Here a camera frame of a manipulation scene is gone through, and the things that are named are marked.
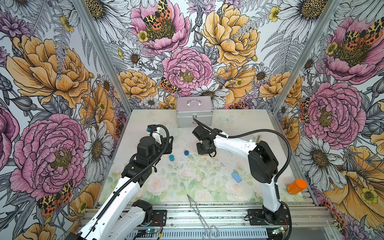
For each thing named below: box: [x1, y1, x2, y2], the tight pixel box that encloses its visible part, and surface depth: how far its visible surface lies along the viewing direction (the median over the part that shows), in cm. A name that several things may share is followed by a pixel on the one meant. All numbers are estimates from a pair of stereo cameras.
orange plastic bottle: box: [286, 178, 308, 195], surface depth 79 cm
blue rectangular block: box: [231, 171, 243, 184], surface depth 89 cm
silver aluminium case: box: [176, 96, 213, 128], surface depth 107 cm
